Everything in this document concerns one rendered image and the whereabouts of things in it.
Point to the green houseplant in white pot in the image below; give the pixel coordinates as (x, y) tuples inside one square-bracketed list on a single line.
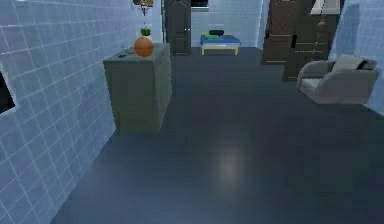
[(145, 32)]

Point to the grey-green chest of drawers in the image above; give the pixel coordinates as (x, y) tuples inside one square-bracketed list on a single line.
[(140, 90)]

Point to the green cloth on bed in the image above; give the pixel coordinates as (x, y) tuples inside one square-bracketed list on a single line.
[(210, 37)]

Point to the orange basketball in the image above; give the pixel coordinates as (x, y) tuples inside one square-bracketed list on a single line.
[(143, 47)]

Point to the black pillow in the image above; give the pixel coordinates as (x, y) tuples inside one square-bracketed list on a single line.
[(216, 32)]

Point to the dark grey room door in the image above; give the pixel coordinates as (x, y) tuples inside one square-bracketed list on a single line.
[(178, 26)]

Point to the small dark flat object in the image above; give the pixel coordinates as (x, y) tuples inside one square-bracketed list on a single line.
[(122, 55)]

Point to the dark window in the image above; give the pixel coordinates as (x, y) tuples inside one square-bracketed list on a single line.
[(199, 3)]

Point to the dark brown tall wardrobe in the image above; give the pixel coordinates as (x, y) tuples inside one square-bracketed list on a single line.
[(278, 33)]

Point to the dark brown chest of drawers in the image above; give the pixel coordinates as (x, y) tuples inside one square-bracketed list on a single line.
[(308, 46)]

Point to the grey armchair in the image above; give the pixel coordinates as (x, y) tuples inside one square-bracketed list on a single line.
[(336, 85)]

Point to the pale grey cushion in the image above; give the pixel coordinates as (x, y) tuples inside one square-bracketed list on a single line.
[(346, 62)]

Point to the white lampshade floor lamp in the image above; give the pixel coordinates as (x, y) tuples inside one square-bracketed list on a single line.
[(325, 7)]

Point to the blue bed with wooden frame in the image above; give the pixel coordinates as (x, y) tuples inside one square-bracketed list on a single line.
[(220, 41)]

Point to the brown hanging wall lamp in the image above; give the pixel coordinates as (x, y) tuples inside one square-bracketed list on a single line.
[(143, 4)]

